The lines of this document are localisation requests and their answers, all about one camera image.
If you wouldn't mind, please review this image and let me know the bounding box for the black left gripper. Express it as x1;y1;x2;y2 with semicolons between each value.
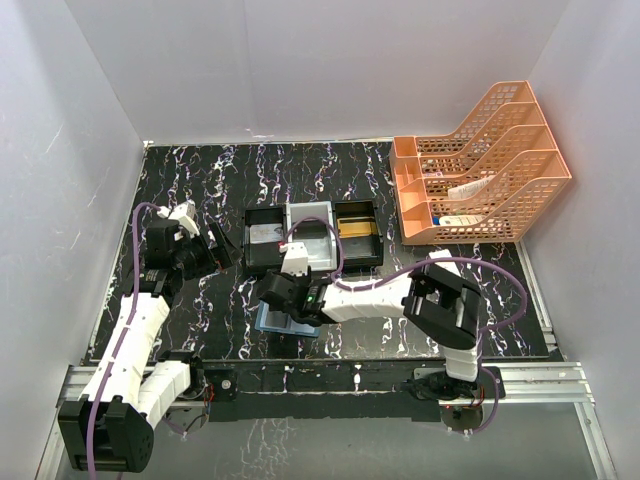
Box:
173;222;241;280

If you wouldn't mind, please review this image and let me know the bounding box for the blue card holder wallet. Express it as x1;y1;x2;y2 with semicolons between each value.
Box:
255;302;320;338

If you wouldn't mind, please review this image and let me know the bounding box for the black card from holder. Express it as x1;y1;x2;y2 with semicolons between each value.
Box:
292;220;330;241

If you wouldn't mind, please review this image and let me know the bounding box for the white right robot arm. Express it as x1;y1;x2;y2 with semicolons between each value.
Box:
257;263;482;397

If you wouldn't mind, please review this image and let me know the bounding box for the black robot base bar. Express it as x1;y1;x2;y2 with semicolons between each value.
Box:
175;359;506;423

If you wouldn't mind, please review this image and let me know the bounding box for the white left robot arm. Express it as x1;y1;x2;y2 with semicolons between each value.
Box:
58;219;240;478

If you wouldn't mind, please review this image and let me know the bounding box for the white silver card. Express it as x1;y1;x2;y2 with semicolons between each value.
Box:
249;223;283;244

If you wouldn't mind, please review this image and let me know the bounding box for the white middle card tray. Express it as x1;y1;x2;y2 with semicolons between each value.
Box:
285;201;338;272

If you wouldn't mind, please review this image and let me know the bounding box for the black right card tray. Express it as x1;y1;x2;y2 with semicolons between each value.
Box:
333;199;384;272

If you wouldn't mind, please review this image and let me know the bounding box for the white bottle in organizer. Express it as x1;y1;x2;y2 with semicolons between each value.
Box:
432;215;484;227

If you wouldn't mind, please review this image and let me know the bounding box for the white paper in organizer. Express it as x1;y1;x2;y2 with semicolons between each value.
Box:
447;175;494;201

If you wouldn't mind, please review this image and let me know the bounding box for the orange plastic file organizer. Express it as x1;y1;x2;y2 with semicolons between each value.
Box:
390;80;572;246

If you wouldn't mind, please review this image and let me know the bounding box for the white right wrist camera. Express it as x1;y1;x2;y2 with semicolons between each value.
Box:
279;242;309;277

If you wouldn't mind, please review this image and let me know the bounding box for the aluminium frame rail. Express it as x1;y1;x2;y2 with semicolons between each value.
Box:
34;239;619;480

